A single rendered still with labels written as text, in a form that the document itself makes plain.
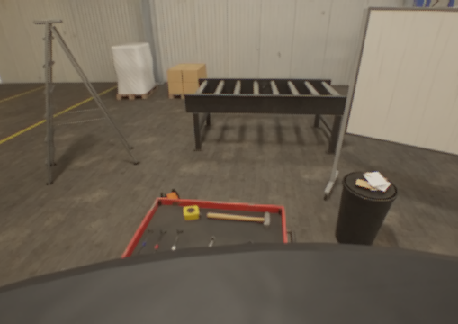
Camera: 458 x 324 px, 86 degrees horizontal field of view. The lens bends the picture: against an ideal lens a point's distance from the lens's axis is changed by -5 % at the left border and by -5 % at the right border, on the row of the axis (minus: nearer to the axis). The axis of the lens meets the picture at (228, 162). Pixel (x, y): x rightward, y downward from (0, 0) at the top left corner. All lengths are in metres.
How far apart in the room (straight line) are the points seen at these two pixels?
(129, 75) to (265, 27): 4.22
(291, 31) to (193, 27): 2.99
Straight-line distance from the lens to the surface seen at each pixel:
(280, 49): 8.71
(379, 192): 2.38
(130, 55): 7.35
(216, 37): 8.80
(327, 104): 4.00
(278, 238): 1.33
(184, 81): 7.00
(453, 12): 2.88
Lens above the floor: 1.84
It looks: 29 degrees down
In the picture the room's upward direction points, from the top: 1 degrees counter-clockwise
